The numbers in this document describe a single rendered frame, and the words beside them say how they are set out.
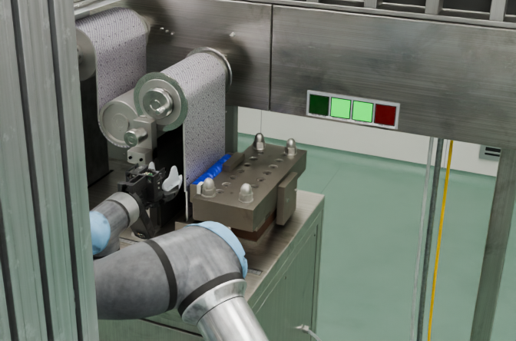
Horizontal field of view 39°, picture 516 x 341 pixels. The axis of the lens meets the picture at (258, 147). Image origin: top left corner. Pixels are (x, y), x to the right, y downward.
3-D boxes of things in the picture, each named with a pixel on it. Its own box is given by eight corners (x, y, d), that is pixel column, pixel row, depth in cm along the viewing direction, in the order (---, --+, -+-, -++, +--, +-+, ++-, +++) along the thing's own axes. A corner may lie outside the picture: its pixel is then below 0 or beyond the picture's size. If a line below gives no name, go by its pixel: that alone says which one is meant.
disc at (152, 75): (134, 126, 181) (131, 68, 175) (135, 125, 181) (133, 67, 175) (187, 135, 176) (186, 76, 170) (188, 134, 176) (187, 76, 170)
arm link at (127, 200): (131, 234, 152) (97, 227, 154) (142, 225, 156) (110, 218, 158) (129, 202, 149) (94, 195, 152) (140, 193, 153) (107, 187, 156)
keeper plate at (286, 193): (276, 223, 191) (277, 186, 187) (289, 207, 200) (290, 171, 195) (285, 226, 190) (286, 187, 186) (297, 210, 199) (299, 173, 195)
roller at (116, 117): (100, 141, 187) (97, 97, 182) (150, 110, 209) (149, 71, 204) (141, 149, 183) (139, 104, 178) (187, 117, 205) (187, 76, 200)
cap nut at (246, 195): (236, 202, 176) (236, 185, 174) (242, 196, 179) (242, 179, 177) (249, 204, 175) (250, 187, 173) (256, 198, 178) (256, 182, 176)
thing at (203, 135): (183, 191, 183) (183, 122, 176) (223, 157, 203) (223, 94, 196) (186, 192, 183) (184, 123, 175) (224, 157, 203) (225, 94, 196)
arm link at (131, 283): (110, 340, 103) (18, 326, 144) (176, 313, 109) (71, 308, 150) (88, 261, 103) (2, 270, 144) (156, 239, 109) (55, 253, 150)
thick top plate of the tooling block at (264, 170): (192, 219, 180) (192, 196, 178) (254, 160, 214) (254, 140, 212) (252, 232, 175) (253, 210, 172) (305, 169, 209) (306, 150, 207)
